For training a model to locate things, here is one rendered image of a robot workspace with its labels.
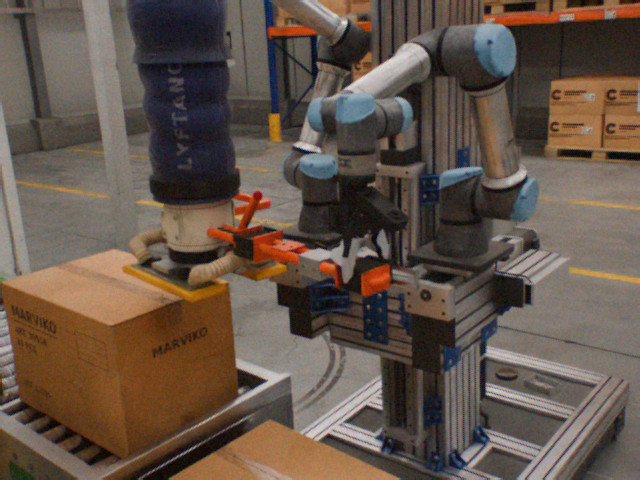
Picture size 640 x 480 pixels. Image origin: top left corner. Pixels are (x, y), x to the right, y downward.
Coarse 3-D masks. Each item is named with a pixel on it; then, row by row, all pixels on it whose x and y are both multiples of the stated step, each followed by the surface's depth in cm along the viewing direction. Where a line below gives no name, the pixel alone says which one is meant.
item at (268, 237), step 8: (240, 232) 175; (248, 232) 176; (256, 232) 177; (264, 232) 177; (272, 232) 172; (280, 232) 173; (240, 240) 171; (248, 240) 169; (256, 240) 169; (264, 240) 170; (272, 240) 172; (240, 248) 173; (248, 248) 171; (256, 248) 169; (240, 256) 173; (248, 256) 170; (256, 256) 170; (264, 256) 171; (272, 256) 173
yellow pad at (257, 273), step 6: (252, 264) 193; (270, 264) 192; (276, 264) 193; (282, 264) 193; (246, 270) 190; (252, 270) 190; (258, 270) 190; (264, 270) 189; (270, 270) 190; (276, 270) 191; (282, 270) 192; (246, 276) 190; (252, 276) 188; (258, 276) 187; (264, 276) 188; (270, 276) 190
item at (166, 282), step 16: (160, 256) 194; (128, 272) 197; (144, 272) 192; (160, 272) 190; (176, 272) 189; (160, 288) 185; (176, 288) 180; (192, 288) 178; (208, 288) 178; (224, 288) 180
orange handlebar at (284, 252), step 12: (240, 192) 222; (264, 204) 210; (228, 228) 185; (228, 240) 179; (276, 240) 172; (264, 252) 168; (276, 252) 165; (288, 252) 163; (300, 252) 165; (324, 264) 154; (384, 276) 145
